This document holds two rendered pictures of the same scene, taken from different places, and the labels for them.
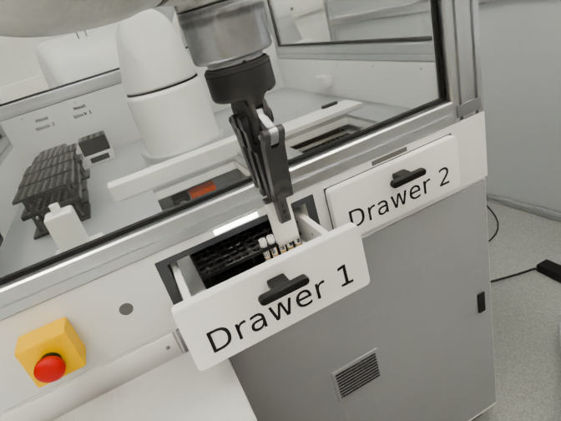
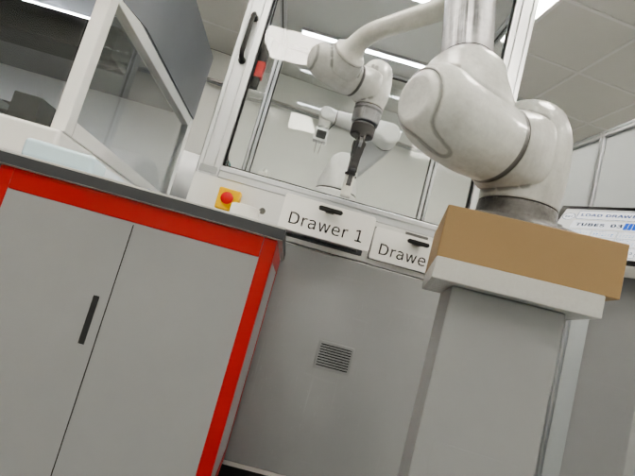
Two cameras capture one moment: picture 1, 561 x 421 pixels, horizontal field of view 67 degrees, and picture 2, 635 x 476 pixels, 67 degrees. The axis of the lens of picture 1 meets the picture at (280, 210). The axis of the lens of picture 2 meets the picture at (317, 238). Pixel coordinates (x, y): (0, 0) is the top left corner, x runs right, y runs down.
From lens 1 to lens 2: 116 cm
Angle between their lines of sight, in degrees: 36
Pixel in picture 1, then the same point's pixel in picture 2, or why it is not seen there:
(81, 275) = (260, 183)
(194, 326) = (289, 204)
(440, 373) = (386, 420)
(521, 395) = not seen: outside the picture
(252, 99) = (361, 132)
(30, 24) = (321, 72)
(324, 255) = (354, 218)
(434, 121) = not seen: hidden behind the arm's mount
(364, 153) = (403, 224)
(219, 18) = (365, 106)
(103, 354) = not seen: hidden behind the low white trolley
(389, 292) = (380, 316)
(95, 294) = (257, 195)
